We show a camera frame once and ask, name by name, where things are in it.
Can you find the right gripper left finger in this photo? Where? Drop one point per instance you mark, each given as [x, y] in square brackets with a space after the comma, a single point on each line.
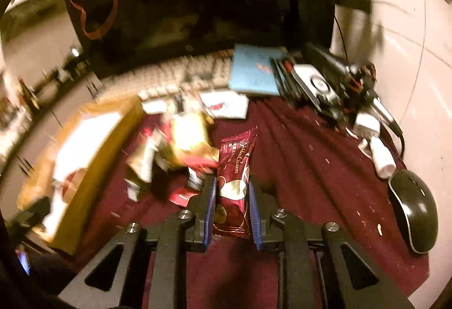
[202, 206]

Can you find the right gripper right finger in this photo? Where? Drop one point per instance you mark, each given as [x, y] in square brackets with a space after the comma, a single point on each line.
[266, 234]

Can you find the dark red coffee sachet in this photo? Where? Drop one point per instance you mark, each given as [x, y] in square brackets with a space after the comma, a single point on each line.
[231, 211]

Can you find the dark red table cloth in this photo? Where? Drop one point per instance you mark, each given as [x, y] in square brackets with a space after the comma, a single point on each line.
[311, 169]

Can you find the gold foil snack packet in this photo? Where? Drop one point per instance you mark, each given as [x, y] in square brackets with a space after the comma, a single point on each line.
[181, 141]

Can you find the red and white small sachet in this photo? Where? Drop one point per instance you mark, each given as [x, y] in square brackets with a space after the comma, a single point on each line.
[225, 104]

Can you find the gold-edged white tray box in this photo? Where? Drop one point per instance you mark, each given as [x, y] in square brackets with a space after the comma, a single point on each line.
[73, 166]

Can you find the white charger plug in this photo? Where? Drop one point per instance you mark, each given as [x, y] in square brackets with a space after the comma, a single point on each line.
[367, 128]

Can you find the white black power bank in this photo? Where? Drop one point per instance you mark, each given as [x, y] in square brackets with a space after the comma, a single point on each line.
[314, 85]

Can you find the black pens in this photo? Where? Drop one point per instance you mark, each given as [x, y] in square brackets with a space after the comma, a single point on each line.
[287, 86]

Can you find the black computer mouse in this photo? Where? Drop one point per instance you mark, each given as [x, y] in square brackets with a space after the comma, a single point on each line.
[415, 210]

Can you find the white mechanical keyboard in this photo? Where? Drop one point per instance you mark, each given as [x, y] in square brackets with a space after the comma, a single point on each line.
[205, 72]

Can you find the light blue booklet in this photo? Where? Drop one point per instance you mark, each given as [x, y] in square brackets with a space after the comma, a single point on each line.
[251, 71]

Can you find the black computer monitor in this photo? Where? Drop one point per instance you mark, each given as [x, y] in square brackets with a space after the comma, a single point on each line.
[120, 35]

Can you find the black camera gadget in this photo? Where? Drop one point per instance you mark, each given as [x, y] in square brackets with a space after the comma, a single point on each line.
[353, 82]

